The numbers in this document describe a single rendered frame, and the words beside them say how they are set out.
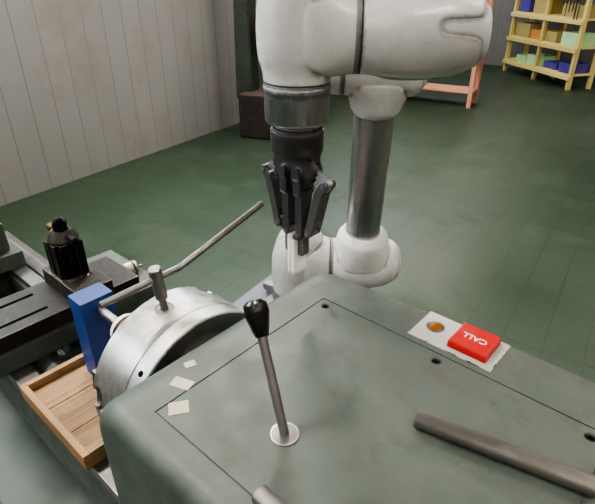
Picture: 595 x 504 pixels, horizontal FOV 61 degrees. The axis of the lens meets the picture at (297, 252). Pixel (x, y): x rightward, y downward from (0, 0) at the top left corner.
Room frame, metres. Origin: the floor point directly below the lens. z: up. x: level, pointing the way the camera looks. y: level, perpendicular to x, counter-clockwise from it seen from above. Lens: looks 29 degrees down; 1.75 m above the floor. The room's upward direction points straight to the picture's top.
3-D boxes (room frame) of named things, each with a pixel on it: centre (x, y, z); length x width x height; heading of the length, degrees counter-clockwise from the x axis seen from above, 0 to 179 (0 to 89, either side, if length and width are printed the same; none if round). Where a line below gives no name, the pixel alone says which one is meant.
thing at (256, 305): (0.50, 0.05, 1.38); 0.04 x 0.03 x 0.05; 48
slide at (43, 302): (1.15, 0.68, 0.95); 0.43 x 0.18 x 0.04; 138
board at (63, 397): (0.91, 0.42, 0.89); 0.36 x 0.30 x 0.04; 138
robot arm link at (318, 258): (1.37, -0.01, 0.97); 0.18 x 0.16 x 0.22; 87
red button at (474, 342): (0.60, -0.27, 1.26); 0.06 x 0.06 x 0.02; 48
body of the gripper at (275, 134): (0.69, 0.00, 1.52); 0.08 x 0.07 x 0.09; 48
